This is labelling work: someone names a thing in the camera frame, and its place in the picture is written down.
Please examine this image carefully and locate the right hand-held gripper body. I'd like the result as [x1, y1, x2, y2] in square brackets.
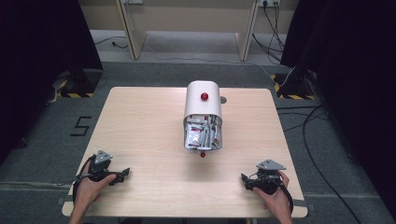
[247, 159, 288, 196]

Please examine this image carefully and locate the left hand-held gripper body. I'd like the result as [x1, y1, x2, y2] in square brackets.
[88, 149, 124, 185]

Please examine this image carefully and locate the person's right hand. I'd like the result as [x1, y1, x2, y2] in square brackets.
[252, 170, 294, 216]

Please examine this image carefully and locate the person's left hand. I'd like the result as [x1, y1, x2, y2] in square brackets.
[74, 163, 117, 204]

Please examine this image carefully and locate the pile of silver packets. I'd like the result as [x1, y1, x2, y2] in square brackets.
[184, 114, 222, 151]

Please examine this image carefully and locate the white container with red knobs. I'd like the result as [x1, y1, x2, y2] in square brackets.
[182, 79, 224, 159]

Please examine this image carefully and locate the black stand base striped tape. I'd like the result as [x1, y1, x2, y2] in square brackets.
[270, 70, 316, 101]
[55, 68, 105, 99]

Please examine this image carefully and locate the black curtain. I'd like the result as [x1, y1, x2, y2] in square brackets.
[279, 0, 396, 218]
[0, 0, 105, 164]

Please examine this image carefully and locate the beige wooden desk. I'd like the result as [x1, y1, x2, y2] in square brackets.
[78, 0, 301, 62]

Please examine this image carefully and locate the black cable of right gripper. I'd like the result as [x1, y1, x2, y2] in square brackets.
[277, 181, 295, 215]

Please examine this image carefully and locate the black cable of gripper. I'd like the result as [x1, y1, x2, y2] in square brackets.
[277, 181, 295, 215]
[72, 154, 96, 204]

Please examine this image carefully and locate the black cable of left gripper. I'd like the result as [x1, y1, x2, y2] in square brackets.
[72, 154, 96, 204]

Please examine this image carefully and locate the long black floor cable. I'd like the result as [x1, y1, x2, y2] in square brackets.
[276, 105, 363, 224]

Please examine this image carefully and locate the short black floor cable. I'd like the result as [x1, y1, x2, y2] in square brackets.
[93, 35, 129, 49]

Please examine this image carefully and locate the bundle of black plugged cables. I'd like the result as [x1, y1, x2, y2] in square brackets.
[251, 2, 287, 63]

